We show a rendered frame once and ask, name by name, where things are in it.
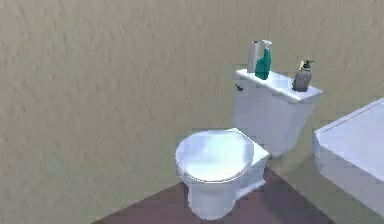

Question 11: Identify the green spray bottle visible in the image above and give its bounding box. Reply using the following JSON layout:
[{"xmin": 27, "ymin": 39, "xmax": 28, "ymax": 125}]
[{"xmin": 254, "ymin": 39, "xmax": 273, "ymax": 81}]

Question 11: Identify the grey soap dispenser bottle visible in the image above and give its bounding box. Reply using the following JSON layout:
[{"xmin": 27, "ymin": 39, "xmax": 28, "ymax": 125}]
[{"xmin": 291, "ymin": 59, "xmax": 315, "ymax": 93}]

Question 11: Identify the white toilet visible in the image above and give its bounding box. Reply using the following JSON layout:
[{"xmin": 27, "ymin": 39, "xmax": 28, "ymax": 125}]
[{"xmin": 174, "ymin": 68, "xmax": 324, "ymax": 221}]

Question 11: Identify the white paper roll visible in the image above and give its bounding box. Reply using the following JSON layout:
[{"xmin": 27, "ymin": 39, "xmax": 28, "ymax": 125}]
[{"xmin": 246, "ymin": 40, "xmax": 261, "ymax": 75}]

